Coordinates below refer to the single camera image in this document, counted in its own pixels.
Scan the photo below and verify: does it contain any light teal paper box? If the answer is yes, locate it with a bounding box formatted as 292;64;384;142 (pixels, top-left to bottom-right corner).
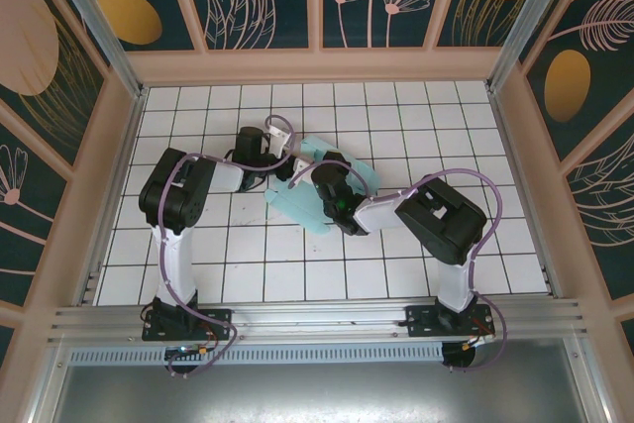
264;134;382;241

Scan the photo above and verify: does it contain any aluminium mounting beam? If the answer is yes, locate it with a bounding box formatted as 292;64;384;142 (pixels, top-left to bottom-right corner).
47;299;588;345

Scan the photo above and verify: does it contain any grey metal sheet panel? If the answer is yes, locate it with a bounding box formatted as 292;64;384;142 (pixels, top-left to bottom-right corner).
29;338;610;423

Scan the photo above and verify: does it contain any small lit circuit board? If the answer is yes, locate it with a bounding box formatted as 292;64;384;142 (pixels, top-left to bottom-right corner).
164;345;212;361

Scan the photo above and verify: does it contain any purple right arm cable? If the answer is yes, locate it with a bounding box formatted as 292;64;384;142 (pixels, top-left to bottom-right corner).
286;159;510;374

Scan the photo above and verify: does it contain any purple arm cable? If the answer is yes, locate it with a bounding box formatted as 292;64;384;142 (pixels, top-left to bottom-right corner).
286;159;510;374
157;114;298;379

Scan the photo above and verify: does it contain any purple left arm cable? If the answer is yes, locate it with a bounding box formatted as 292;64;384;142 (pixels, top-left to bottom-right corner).
157;114;298;379

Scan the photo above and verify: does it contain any aluminium side rail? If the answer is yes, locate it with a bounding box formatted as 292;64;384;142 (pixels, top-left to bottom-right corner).
487;85;567;301
73;85;150;308

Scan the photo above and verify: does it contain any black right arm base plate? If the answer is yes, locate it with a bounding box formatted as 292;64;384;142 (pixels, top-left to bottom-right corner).
404;304;496;338

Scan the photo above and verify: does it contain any slotted grey cable duct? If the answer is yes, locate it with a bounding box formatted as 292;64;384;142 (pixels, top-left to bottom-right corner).
68;341;445;365

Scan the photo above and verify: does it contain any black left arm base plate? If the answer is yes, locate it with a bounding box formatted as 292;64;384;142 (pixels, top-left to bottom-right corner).
142;308;234;343

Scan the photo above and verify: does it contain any aluminium corner post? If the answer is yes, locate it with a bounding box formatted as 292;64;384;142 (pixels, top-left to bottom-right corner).
42;0;149;100
486;0;584;93

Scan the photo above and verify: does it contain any yellow plug with wires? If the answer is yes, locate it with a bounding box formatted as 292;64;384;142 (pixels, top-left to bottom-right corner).
460;333;496;351

